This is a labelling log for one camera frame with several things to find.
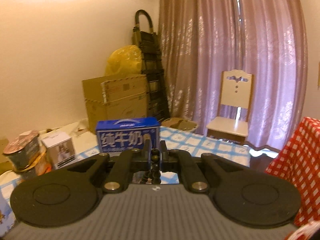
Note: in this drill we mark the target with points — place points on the cardboard box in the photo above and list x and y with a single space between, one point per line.
115 97

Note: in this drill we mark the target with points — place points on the middle black noodle bowl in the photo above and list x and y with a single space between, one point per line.
38 167

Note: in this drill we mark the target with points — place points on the red white checked cloth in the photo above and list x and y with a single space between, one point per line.
298 163

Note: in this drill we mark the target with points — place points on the top black noodle bowl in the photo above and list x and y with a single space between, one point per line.
23 150

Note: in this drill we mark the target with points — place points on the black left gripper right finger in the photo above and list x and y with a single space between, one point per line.
195 175

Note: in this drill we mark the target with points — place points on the white wooden chair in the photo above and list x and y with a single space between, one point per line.
236 93

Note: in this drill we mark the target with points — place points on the blue milk carton box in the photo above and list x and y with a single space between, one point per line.
115 136

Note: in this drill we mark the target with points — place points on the black noodle bowl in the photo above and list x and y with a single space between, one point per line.
38 167
23 150

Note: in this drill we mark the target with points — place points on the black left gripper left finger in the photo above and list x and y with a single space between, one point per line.
113 174

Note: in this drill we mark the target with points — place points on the black folding ladder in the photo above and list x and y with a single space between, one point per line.
152 68

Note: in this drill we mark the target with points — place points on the small white product box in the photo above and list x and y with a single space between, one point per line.
59 148

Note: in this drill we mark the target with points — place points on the landscape picture box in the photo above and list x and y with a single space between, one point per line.
7 217

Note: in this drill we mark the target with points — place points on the blue white checked tablecloth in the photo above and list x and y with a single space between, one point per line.
86 145

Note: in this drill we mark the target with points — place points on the pink patterned curtain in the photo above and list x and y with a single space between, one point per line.
267 38

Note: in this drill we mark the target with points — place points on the yellow plastic bag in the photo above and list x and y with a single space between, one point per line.
124 61

